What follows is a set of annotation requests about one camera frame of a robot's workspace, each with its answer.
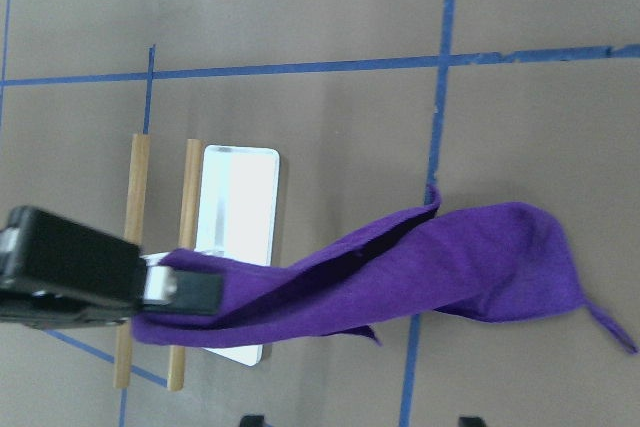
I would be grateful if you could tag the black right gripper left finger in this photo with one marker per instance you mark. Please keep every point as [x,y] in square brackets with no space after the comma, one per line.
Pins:
[252,420]

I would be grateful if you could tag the white wooden towel rack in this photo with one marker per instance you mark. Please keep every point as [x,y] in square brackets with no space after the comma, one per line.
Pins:
[228,209]

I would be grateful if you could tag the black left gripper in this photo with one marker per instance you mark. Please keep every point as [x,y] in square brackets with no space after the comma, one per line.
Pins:
[57,273]

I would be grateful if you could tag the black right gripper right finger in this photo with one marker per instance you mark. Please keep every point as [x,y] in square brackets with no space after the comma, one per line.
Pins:
[471,421]

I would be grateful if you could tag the purple microfiber towel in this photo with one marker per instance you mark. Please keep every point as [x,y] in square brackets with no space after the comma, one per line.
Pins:
[508,262]

